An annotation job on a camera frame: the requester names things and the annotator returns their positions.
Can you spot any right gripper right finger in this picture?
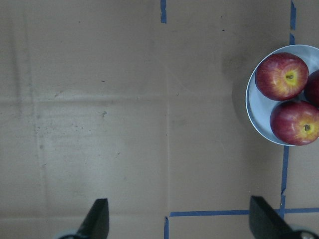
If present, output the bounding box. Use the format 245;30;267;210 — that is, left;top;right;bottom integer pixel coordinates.
249;196;319;239

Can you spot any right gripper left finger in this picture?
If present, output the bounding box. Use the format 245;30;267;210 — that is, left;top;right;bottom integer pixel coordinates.
74;198;109;239

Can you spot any red apple front on plate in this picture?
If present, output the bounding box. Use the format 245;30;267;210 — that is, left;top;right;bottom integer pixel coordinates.
270;101;319;146

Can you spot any red apple on plate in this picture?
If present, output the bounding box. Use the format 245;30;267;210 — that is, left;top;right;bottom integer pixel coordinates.
270;101;319;146
304;70;319;108

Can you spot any grey metal plate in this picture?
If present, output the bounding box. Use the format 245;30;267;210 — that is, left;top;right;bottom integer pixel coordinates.
245;44;319;146

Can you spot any red apple left on plate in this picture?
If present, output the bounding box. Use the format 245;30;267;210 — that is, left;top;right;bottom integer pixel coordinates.
304;70;319;108

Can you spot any red apple top of plate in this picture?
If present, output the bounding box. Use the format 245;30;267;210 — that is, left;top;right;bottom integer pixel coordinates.
255;52;309;101

